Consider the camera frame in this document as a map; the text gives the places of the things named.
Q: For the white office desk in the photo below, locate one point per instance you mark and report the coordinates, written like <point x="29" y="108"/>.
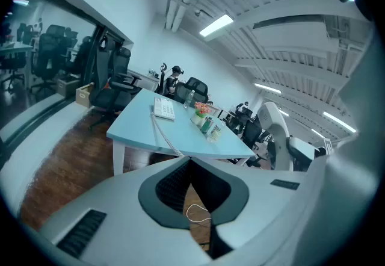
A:
<point x="144" y="76"/>

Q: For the pink flowers in white pot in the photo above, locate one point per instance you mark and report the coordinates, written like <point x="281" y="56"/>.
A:
<point x="201" y="109"/>

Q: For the rectangular ceiling light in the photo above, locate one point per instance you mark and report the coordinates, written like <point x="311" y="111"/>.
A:
<point x="216" y="24"/>

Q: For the glass partition with black frame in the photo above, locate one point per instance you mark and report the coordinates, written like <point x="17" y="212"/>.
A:
<point x="45" y="63"/>

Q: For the black office chair with headrest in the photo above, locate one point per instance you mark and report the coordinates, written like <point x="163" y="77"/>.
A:
<point x="162" y="78"/>

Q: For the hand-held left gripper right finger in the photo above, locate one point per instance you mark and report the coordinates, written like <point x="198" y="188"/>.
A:
<point x="264" y="198"/>

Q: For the white carton with green print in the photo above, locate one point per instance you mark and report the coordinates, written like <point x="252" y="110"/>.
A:
<point x="216" y="134"/>

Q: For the black mesh office chair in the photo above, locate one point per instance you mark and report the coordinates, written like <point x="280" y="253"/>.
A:
<point x="192" y="88"/>

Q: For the group of black office chairs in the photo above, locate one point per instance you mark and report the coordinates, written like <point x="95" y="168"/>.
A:
<point x="251" y="134"/>

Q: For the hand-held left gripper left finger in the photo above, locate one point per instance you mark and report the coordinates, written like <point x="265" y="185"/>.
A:
<point x="120" y="198"/>

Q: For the clear plastic bottle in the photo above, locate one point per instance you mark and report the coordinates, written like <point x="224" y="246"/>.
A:
<point x="189" y="99"/>

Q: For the long ceiling light strip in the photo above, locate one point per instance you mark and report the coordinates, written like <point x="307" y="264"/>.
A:
<point x="267" y="88"/>
<point x="340" y="121"/>

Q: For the white telephone handset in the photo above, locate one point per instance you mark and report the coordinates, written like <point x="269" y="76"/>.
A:
<point x="275" y="129"/>

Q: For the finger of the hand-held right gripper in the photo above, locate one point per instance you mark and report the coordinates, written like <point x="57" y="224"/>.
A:
<point x="302" y="147"/>

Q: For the white telephone base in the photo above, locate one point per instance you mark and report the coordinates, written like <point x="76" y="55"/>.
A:
<point x="164" y="108"/>

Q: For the green and white carton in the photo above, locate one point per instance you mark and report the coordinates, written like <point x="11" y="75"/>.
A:
<point x="207" y="125"/>

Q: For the black office chair with armrests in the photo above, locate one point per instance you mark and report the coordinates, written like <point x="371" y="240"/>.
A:
<point x="100" y="87"/>
<point x="124" y="78"/>

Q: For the open cardboard box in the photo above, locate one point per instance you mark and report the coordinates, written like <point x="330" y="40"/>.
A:
<point x="83" y="95"/>

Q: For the person's light grey shirt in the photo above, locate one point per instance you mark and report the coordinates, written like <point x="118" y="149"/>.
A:
<point x="346" y="198"/>

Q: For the white table leg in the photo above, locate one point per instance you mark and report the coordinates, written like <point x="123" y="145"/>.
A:
<point x="118" y="156"/>

